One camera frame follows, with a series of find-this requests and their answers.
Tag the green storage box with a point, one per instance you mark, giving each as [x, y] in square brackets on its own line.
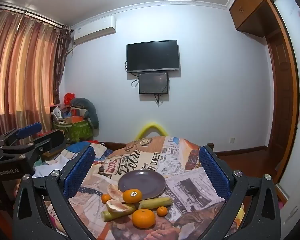
[77, 130]

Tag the purple round plate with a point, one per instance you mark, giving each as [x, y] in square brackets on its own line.
[142, 181]

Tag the dark patterned curtain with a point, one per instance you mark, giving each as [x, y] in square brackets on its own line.
[61, 62]

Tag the wooden door frame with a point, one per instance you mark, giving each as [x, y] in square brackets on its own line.
[283, 92]

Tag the small orange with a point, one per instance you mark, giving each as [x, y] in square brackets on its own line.
[162, 211]
[106, 198]

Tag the small black wall monitor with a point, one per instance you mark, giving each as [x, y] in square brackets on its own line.
[153, 83]

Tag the wooden overhead cabinet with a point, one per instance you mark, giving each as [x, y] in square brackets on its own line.
[250, 7]

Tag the large plain orange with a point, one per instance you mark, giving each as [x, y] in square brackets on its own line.
[143, 218]

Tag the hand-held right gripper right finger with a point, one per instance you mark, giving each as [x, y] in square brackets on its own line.
[213, 170]

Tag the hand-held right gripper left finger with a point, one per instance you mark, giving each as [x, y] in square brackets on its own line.
[80, 170]

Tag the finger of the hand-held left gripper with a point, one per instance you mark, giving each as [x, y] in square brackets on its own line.
[51, 140]
[28, 129]

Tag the black wall television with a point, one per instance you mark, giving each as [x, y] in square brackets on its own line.
[152, 55]

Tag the yellow foam tube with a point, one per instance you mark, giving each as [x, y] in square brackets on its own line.
[146, 129]

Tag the large orange with sticker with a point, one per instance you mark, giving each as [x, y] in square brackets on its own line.
[130, 197]

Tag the orange striped curtain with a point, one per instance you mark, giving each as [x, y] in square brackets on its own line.
[22, 67]

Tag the white air conditioner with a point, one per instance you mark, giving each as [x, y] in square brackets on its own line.
[93, 31]

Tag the white wall socket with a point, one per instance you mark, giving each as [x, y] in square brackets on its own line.
[232, 139]

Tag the printed blanket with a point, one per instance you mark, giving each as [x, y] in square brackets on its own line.
[187, 187]

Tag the red bag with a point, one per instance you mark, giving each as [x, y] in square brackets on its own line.
[68, 98]

